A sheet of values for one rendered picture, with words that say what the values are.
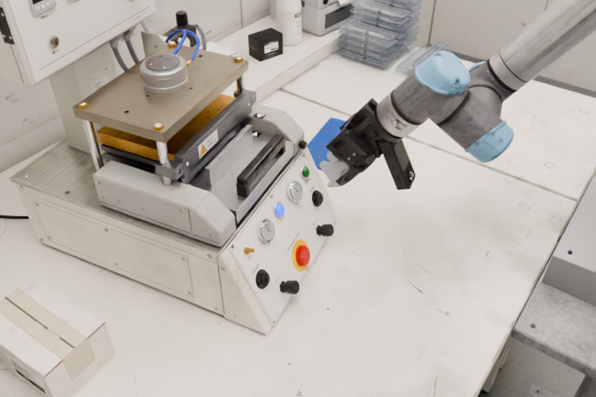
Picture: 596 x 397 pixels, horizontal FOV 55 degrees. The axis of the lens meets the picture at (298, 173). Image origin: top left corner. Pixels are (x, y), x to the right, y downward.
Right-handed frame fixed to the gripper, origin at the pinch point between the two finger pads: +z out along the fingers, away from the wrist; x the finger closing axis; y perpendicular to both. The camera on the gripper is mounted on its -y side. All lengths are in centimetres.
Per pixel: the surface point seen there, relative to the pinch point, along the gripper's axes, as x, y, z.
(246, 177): 18.6, 14.3, -5.0
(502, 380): -35, -88, 46
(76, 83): 17, 48, 9
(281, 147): 6.1, 12.9, -3.6
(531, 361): -45, -94, 42
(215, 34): -64, 51, 45
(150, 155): 22.1, 28.8, 3.1
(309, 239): 7.7, -3.6, 8.7
